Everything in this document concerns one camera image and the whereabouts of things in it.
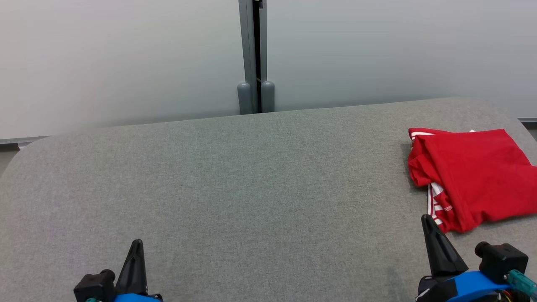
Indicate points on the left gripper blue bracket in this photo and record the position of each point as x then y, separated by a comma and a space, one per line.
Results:
136, 298

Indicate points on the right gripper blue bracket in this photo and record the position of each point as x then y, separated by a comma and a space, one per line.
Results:
470, 289

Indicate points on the red white-striped garment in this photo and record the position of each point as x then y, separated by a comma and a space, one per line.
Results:
474, 176

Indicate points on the grey fabric sofa seat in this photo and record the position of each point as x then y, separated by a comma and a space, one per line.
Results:
251, 201

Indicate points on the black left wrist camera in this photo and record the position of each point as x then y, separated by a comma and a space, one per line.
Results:
94, 287

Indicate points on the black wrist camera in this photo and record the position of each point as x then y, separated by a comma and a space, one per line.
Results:
94, 287
501, 260

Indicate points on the grey metal partition post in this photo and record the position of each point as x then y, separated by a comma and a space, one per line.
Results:
247, 42

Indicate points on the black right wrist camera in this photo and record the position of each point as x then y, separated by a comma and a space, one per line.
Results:
501, 260

